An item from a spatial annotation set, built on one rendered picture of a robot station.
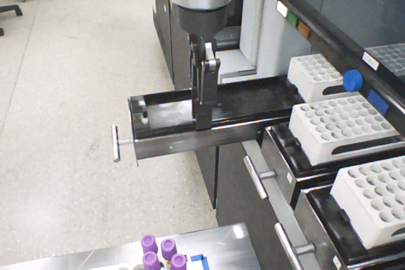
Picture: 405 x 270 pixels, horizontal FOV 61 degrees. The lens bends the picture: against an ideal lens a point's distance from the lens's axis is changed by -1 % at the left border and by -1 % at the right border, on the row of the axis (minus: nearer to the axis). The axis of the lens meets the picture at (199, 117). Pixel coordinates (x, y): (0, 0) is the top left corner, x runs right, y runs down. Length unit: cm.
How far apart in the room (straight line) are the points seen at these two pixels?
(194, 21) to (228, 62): 48
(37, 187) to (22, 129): 45
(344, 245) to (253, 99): 35
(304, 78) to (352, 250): 34
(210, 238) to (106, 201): 112
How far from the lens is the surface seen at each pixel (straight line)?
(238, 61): 99
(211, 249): 48
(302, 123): 60
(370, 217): 51
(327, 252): 56
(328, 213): 55
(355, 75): 50
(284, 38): 77
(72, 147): 186
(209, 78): 54
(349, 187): 53
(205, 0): 49
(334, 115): 63
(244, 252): 49
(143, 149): 65
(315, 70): 74
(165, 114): 69
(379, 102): 48
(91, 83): 227
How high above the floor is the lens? 125
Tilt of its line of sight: 41 degrees down
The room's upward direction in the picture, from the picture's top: straight up
